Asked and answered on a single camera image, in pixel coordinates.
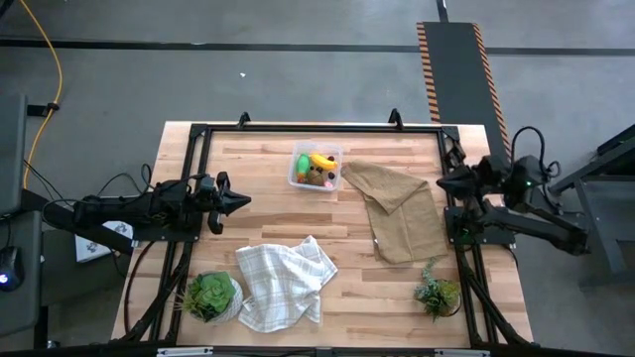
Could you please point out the green succulent in white pot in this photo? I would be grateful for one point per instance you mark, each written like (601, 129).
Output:
(211, 296)

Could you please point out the black crossbar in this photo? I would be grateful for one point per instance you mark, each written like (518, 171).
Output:
(74, 353)

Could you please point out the clear plastic tupperware container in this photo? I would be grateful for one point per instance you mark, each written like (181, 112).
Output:
(297, 146)

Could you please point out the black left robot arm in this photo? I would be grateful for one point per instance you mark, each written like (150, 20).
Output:
(134, 208)

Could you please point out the brown burlap cloth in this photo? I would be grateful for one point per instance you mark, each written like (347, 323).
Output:
(402, 218)

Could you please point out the black computer mouse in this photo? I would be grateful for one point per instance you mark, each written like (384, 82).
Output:
(10, 268)

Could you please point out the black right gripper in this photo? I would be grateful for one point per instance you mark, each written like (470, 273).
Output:
(488, 173)

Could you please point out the black diagonal support beam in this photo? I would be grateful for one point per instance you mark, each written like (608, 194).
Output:
(54, 218)

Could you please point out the grey panel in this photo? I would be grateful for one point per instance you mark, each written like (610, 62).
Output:
(11, 149)

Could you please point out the black aluminium table frame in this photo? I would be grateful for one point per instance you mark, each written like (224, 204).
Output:
(322, 128)

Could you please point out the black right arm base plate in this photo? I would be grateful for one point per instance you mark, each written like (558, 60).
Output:
(456, 233)

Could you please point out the white printed booklet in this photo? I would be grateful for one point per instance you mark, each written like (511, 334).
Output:
(91, 248)

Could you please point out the white checked dish towel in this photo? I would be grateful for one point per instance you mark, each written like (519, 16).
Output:
(283, 282)

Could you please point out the black frame clamp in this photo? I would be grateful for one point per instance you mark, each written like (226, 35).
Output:
(395, 118)
(243, 119)

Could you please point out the silver bracket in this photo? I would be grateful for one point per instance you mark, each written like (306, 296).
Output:
(461, 353)
(183, 352)

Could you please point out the small dark toy berry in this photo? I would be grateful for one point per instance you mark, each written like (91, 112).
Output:
(330, 174)

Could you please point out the dark grey metal cart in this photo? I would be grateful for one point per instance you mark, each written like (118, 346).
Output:
(617, 149)

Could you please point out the grey desk pad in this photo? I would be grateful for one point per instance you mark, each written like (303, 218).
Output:
(32, 307)

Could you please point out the small grey-green potted plant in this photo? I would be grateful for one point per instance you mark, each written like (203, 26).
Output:
(436, 295)

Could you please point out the yellow toy banana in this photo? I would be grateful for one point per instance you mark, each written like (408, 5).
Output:
(323, 161)

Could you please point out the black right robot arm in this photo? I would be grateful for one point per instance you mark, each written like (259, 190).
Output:
(546, 228)

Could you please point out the green toy cucumber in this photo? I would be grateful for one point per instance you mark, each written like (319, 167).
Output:
(301, 166)

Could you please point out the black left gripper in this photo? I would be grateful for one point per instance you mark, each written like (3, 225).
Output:
(213, 203)

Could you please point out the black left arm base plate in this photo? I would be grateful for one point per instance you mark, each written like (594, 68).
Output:
(168, 235)

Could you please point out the brown toy kiwi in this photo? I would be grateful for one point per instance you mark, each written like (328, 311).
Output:
(315, 177)

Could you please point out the black mat with striped edges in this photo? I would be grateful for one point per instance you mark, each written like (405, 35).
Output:
(456, 74)

